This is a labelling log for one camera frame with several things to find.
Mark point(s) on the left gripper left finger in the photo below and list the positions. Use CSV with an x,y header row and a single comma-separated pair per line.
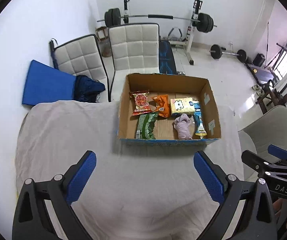
x,y
32,220

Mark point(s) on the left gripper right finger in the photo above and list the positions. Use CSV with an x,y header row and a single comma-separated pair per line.
x,y
257,218

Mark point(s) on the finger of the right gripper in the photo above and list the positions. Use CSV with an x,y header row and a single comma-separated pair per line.
x,y
277,152
255,162

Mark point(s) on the blue Nestle milk powder bag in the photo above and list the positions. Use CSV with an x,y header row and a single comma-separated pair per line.
x,y
200,131

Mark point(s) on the red floral wet wipes pack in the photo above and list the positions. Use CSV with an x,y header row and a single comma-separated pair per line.
x,y
141,102

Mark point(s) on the person's right hand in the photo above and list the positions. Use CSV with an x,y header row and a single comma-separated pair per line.
x,y
280,207

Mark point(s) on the grey armchair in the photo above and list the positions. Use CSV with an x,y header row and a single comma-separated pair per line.
x,y
271,128

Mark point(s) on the dark wooden chair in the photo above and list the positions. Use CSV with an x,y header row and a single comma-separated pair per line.
x,y
271,96

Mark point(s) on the lilac rolled cloth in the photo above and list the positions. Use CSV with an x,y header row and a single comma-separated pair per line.
x,y
181,125

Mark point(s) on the yellow tissue pack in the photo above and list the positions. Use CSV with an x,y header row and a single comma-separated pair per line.
x,y
182,106

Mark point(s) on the cardboard box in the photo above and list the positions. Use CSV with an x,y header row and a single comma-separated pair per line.
x,y
175,86

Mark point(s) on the grey table cloth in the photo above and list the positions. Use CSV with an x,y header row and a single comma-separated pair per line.
x,y
135,191

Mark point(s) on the orange snack bag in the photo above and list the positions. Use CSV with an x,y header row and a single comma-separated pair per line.
x,y
162,105

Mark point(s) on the green snack bag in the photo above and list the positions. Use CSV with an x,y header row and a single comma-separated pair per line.
x,y
145,126

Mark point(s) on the barbell on floor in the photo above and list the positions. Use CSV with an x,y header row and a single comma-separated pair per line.
x,y
217,52

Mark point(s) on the blue foam mat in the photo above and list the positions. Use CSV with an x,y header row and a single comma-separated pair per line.
x,y
46,84

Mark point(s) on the dark blue garment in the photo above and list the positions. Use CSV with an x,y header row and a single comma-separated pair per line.
x,y
87,89

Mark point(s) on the barbell on rack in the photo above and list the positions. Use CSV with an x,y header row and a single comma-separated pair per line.
x,y
204,23

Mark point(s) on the white quilted chair right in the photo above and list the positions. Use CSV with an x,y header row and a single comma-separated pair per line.
x,y
135,49

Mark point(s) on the white quilted chair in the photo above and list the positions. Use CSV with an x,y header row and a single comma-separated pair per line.
x,y
135,49
81,56

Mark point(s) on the white barbell rack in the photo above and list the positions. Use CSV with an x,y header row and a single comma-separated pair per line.
x,y
186,43

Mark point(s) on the white quilted chair left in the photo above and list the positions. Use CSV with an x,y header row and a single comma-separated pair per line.
x,y
81,56

